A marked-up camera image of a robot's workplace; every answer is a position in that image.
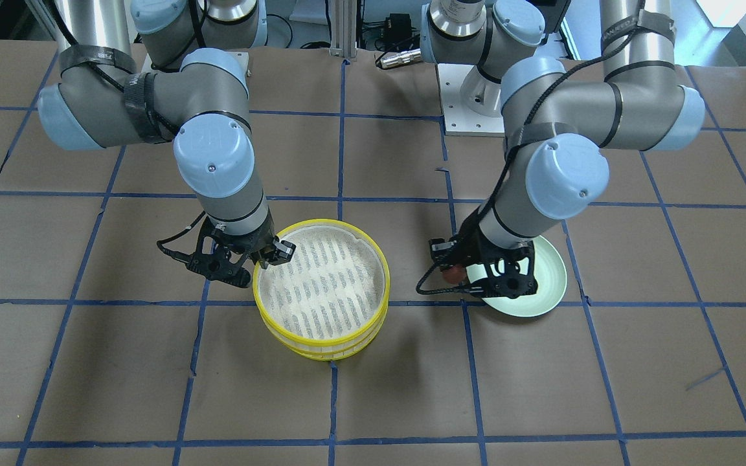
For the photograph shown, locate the brown bun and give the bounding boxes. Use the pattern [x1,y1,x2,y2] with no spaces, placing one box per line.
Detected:
[441,265,468,285]

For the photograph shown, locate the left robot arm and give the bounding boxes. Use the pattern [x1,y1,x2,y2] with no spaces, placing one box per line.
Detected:
[416,1,705,300]

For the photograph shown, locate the silver cylindrical connector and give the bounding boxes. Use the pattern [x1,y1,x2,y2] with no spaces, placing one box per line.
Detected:
[375,49,423,70]

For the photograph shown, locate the light green plate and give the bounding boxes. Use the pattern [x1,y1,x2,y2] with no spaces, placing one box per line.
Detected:
[466,236,567,318]

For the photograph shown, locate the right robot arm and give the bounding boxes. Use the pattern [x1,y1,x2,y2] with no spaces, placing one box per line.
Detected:
[38,1,294,288]

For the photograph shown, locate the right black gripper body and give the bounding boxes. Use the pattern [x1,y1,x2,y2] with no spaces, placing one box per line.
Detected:
[185,216,296,271]

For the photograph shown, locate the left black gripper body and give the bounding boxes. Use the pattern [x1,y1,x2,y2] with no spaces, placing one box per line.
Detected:
[429,210,537,298]

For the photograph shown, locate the aluminium frame post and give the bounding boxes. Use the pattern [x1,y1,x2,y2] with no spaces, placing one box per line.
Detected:
[328,1,361,61]

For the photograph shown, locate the yellow steamer basket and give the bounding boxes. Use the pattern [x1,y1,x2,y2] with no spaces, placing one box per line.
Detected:
[260,307,388,362]
[252,219,390,341]

